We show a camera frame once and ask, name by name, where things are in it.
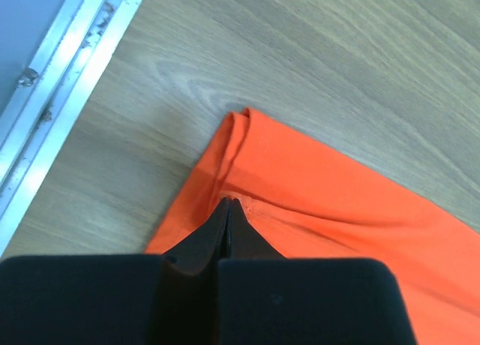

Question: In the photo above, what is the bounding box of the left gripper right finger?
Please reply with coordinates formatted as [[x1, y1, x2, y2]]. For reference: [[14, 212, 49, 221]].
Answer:
[[217, 200, 416, 344]]

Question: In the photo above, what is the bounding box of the aluminium table edge rail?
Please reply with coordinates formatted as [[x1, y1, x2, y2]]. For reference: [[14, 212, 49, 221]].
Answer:
[[1, 0, 143, 248]]

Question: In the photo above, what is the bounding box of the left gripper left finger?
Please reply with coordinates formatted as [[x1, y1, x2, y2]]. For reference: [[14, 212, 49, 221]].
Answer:
[[1, 199, 230, 344]]

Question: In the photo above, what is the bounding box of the orange t shirt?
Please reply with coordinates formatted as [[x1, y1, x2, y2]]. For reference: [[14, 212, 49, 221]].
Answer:
[[146, 108, 479, 344]]

